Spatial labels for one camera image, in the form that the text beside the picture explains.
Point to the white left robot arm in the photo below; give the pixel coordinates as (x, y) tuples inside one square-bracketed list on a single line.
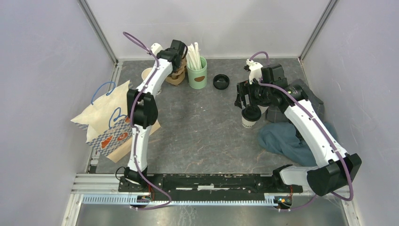
[(142, 108)]

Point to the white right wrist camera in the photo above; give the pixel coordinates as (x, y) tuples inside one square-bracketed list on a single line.
[(254, 69)]

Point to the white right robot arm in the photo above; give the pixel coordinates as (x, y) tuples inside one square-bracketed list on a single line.
[(335, 168)]

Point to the white paper coffee cup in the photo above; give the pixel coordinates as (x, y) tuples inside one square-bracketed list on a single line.
[(263, 109)]

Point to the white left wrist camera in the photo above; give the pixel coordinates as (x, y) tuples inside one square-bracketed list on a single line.
[(156, 48)]

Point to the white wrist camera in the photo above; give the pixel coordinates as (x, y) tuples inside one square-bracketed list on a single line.
[(254, 69), (156, 48)]

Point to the stack of white paper cups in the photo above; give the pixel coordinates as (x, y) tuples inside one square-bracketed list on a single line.
[(145, 74)]

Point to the white paper-wrapped straws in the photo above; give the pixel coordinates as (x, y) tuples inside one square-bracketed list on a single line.
[(193, 57)]

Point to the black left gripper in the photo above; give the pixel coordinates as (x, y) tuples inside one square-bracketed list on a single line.
[(172, 72)]

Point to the green straw holder cup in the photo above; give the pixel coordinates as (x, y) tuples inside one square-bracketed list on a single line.
[(197, 78)]

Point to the checkered paper takeout bag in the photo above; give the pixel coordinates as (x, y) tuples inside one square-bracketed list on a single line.
[(107, 123)]

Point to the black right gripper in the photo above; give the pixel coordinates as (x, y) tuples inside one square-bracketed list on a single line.
[(254, 102)]

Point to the black spare cup lid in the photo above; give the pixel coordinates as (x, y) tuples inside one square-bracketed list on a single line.
[(221, 81)]

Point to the brown cardboard cup carrier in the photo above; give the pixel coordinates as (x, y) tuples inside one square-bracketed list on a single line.
[(177, 77)]

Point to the grey checked cloth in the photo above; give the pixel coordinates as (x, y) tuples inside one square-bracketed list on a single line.
[(274, 115)]

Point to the teal blue cloth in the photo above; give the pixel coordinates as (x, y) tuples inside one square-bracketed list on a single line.
[(281, 138)]

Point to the aluminium frame rail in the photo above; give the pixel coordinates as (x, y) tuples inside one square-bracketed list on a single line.
[(96, 189)]

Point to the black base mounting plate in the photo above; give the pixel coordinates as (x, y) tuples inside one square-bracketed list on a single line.
[(209, 187)]

